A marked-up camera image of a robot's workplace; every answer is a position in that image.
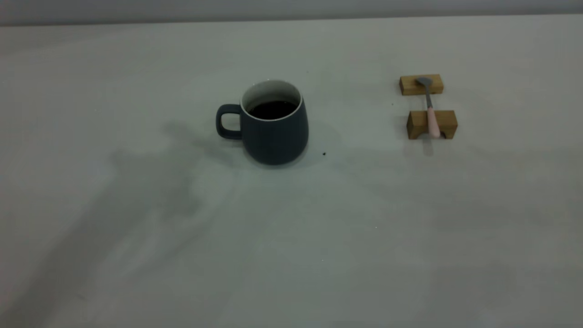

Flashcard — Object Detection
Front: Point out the dark grey ceramic cup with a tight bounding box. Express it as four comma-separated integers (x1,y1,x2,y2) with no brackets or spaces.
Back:
215,80,309,166

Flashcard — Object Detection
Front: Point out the rectangular wooden block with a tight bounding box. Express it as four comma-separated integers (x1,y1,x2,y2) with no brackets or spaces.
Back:
399,74,444,96

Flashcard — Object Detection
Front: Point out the arched wooden block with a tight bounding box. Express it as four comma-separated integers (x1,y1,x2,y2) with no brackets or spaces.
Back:
406,110,458,140

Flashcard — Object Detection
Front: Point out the metal spoon with pink handle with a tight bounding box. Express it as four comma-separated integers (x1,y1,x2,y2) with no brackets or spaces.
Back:
415,77,441,139

